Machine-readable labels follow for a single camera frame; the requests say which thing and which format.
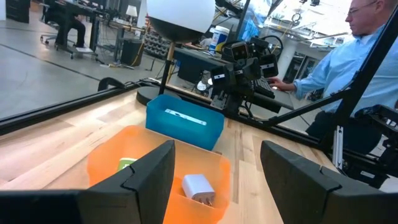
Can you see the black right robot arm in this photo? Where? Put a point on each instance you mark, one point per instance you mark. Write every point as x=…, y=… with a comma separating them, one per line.
x=270, y=102

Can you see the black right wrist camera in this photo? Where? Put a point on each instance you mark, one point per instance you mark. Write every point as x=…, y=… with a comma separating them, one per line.
x=240, y=51

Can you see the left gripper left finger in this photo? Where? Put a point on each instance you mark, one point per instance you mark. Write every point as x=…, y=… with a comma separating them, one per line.
x=140, y=193

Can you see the teal plastic bin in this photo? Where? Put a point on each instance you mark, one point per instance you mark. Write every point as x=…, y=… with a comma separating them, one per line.
x=186, y=133

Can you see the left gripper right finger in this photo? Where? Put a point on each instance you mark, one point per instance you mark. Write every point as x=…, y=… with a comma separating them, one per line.
x=304, y=193

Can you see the black metal table frame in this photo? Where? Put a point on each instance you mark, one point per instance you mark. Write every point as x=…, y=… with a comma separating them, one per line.
x=62, y=107

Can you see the black trash bin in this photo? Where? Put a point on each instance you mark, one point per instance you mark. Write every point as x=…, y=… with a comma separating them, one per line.
x=132, y=53

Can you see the person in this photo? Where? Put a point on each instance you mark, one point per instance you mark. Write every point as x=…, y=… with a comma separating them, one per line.
x=342, y=62
x=73, y=28

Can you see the white blue wipes container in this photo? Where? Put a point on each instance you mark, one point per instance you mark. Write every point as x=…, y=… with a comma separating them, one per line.
x=219, y=37

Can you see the white globe lamp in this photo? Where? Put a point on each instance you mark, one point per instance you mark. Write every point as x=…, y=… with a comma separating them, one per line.
x=180, y=12

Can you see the storage bin rack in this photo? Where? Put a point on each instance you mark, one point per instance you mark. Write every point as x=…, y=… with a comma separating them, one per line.
x=155, y=43

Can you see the white shade table lamp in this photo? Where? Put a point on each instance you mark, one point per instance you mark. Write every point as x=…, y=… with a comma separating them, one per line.
x=131, y=11

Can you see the white charger with label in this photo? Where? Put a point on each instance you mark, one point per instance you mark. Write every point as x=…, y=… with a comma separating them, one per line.
x=197, y=186

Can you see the orange translucent plastic bin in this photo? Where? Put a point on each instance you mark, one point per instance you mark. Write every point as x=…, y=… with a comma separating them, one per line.
x=192, y=161

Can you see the black backlit keyboard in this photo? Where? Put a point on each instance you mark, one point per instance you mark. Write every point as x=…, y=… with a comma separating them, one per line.
x=264, y=88

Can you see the green and white charger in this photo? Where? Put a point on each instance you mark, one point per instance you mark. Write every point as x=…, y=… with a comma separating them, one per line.
x=126, y=163

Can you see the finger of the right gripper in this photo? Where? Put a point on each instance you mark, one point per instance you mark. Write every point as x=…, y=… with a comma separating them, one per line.
x=220, y=79
x=269, y=66

